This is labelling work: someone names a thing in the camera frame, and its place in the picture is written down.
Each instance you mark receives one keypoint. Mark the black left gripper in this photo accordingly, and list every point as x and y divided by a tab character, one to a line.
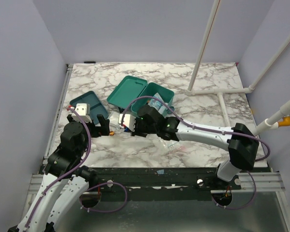
103	129

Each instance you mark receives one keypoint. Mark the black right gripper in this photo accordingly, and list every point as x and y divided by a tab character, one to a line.
137	126

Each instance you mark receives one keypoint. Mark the teal divided tray insert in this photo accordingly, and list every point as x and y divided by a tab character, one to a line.
96	106

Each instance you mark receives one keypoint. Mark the clear zip bag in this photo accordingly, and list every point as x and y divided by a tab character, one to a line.
170	146

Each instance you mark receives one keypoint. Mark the white gauze pad packet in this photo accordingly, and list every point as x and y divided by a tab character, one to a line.
114	121

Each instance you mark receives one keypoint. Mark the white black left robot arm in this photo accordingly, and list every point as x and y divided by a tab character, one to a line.
65	177

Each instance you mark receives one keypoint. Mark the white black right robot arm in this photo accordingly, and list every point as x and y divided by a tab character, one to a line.
238	141

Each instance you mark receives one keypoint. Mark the yellow pipe fitting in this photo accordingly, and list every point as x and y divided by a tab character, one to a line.
285	122

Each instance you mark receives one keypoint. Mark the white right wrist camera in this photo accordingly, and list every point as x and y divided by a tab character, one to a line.
127	121

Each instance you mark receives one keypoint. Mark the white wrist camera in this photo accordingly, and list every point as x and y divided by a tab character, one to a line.
127	121
79	113

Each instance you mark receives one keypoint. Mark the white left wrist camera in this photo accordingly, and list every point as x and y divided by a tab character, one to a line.
79	113

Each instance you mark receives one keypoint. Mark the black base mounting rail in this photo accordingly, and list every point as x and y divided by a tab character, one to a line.
175	184

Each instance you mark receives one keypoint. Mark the white PVC pipe frame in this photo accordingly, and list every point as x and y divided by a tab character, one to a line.
267	46

